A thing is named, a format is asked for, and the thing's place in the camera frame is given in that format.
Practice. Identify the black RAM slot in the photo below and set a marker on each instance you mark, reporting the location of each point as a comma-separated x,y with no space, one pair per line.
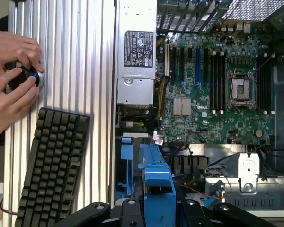
212,82
258,85
224,82
220,82
262,85
266,85
216,82
271,85

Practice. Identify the person's left hand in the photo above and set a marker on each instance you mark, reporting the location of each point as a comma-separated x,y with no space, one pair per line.
11,47

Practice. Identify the short black expansion slot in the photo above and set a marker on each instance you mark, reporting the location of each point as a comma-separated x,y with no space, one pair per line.
190,53

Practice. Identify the CPU socket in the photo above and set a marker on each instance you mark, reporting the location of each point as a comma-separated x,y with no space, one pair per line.
241,88

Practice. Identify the open PC case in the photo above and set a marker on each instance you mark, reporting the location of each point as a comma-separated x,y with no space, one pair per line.
281,99

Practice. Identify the silver coin battery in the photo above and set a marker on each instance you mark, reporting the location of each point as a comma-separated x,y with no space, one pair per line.
259,133

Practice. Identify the black case fan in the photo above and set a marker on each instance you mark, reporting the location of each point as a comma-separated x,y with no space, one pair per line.
281,47

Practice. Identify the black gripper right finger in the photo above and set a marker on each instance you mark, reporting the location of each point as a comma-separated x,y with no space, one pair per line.
191,212

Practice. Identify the person's right hand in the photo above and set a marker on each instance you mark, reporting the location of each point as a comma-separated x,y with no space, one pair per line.
11,101

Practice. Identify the silver chipset heatsink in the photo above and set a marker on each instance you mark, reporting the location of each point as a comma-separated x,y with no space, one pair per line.
182,107

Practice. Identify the blue expansion slot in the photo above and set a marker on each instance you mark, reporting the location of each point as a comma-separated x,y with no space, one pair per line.
198,66

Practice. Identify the blue plastic disk carrier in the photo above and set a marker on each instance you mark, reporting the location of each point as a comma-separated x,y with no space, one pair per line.
159,180

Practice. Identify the long black expansion slot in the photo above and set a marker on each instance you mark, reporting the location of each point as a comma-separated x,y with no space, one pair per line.
206,66
174,66
182,66

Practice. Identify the silver metal bay bracket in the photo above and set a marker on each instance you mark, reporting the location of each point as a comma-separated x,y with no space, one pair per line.
249,170

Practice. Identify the silver power supply unit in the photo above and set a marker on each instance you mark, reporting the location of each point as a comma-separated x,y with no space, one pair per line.
135,89

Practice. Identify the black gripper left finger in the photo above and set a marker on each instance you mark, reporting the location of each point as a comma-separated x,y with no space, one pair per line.
130,214

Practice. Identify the green Dell motherboard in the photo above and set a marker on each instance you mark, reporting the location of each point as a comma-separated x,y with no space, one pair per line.
215,125

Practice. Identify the white expansion slot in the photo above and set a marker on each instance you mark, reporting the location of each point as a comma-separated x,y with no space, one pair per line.
166,59

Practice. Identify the blue plastic bay latch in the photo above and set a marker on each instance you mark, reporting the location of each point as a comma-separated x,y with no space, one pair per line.
126,151

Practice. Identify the black computer keyboard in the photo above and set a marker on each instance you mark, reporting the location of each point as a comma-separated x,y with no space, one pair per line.
54,165

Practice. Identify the socket locking lever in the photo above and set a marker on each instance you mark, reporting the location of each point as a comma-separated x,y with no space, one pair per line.
232,82

